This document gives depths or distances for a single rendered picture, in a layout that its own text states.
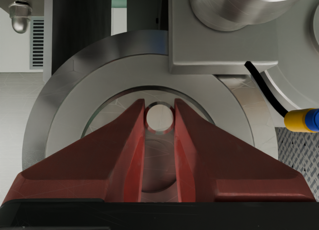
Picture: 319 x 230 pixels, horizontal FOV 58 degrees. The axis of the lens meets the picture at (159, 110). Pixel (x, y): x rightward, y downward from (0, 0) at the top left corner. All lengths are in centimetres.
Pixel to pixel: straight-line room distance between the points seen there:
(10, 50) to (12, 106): 270
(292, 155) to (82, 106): 30
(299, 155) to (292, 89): 21
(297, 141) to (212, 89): 24
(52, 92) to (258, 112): 12
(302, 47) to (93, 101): 13
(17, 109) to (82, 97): 39
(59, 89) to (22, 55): 300
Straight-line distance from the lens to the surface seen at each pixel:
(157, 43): 17
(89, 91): 16
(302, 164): 38
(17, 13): 55
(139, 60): 16
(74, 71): 18
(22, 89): 54
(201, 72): 15
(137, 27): 52
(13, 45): 324
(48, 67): 19
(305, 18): 20
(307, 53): 20
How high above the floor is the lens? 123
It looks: 3 degrees down
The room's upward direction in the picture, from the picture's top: 180 degrees clockwise
